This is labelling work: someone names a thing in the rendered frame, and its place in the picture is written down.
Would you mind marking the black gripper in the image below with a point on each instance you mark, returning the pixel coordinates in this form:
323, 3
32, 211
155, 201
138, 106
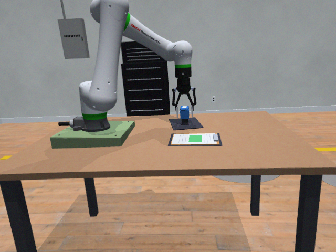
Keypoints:
183, 87

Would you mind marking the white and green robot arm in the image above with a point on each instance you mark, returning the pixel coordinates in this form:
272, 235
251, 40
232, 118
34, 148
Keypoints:
100, 95

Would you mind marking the blue self-inking stamp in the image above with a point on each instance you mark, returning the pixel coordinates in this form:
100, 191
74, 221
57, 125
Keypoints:
184, 115

